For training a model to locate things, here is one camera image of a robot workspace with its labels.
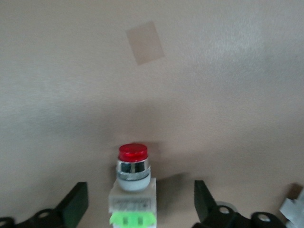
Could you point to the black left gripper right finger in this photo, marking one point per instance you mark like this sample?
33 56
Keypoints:
209 209

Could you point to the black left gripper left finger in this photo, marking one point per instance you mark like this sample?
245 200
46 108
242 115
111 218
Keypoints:
64 209

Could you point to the red push button switch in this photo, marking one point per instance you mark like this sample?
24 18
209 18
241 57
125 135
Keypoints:
132 171

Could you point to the brown tape patch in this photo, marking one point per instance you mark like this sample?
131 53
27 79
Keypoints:
145 42

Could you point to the green push button switch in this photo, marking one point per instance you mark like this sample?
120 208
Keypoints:
293 209

